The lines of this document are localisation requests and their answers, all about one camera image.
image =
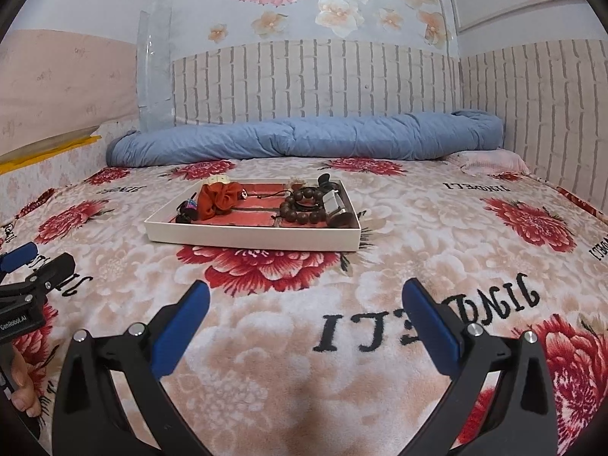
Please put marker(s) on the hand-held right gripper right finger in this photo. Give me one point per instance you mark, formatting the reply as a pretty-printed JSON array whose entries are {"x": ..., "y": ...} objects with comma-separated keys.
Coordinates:
[{"x": 430, "y": 323}]

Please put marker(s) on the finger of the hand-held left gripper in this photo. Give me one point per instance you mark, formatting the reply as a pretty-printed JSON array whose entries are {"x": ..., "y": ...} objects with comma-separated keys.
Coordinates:
[
  {"x": 54, "y": 268},
  {"x": 19, "y": 252}
]

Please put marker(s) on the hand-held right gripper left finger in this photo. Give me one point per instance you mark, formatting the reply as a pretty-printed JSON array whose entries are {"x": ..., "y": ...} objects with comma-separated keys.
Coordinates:
[{"x": 183, "y": 327}]

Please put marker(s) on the white tray with brick liner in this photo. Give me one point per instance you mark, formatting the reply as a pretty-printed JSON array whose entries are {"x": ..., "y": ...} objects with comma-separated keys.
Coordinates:
[{"x": 247, "y": 237}]

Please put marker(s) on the striped colourful hair clip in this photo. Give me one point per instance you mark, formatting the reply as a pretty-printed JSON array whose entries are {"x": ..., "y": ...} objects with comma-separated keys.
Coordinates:
[{"x": 191, "y": 206}]

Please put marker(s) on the black hair claw clip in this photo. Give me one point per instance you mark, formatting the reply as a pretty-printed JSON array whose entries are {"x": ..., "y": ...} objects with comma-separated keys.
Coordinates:
[{"x": 327, "y": 181}]

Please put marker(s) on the person's left hand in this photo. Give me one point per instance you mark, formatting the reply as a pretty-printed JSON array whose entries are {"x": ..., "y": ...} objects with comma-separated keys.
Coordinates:
[{"x": 26, "y": 380}]

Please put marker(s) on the floral printed blanket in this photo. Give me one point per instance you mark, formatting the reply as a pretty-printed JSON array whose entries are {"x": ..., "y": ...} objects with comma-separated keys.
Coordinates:
[{"x": 427, "y": 247}]

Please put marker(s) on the yellow edge strip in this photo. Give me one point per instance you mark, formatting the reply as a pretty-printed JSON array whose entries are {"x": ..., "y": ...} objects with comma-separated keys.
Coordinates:
[{"x": 47, "y": 152}]

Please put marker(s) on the pink pillow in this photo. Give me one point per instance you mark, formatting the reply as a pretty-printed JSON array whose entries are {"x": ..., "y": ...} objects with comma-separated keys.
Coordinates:
[{"x": 494, "y": 161}]

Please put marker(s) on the rolled blue quilt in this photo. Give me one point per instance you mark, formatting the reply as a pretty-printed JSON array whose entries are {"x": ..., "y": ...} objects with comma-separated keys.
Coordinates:
[{"x": 308, "y": 135}]

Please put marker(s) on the clear plastic sheet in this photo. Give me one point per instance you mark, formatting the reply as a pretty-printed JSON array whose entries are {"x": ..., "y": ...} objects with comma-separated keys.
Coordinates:
[{"x": 154, "y": 66}]

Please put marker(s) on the flower wall stickers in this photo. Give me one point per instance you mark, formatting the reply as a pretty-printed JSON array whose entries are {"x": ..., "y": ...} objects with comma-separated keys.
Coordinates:
[{"x": 339, "y": 16}]

